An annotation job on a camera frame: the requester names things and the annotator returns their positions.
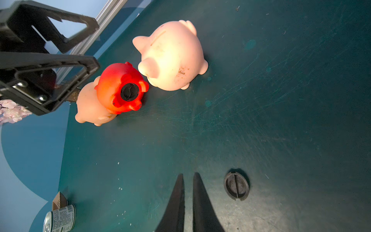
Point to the tan piggy bank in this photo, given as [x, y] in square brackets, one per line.
[172, 56]
[89, 109]

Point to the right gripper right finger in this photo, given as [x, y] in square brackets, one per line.
[204, 217]

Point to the pink cherry blossom tree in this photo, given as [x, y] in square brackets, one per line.
[11, 112]

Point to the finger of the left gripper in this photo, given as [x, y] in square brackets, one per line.
[26, 26]
[30, 80]

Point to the black round plug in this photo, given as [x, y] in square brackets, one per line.
[129, 92]
[236, 186]

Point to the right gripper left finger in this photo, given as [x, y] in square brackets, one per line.
[174, 215]

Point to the red piggy bank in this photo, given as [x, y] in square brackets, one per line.
[113, 78]

